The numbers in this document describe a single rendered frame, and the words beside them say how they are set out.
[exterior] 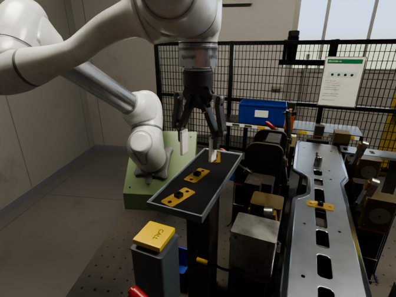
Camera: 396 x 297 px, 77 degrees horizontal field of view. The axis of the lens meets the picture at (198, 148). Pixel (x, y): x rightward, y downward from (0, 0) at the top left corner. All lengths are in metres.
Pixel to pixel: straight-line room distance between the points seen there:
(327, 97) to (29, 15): 1.61
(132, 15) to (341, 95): 1.57
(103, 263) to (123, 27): 0.91
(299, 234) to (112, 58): 3.45
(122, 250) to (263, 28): 2.95
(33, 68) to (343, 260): 0.92
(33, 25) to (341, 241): 1.07
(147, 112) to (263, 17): 2.51
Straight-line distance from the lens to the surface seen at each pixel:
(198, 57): 0.57
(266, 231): 0.61
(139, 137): 1.12
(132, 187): 1.35
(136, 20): 0.45
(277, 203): 0.76
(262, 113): 1.69
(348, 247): 0.82
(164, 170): 1.31
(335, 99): 1.85
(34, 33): 0.92
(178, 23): 0.40
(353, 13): 3.73
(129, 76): 3.77
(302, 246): 0.77
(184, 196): 0.60
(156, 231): 0.51
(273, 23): 3.46
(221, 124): 0.60
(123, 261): 1.13
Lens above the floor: 1.49
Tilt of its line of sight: 22 degrees down
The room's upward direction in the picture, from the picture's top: straight up
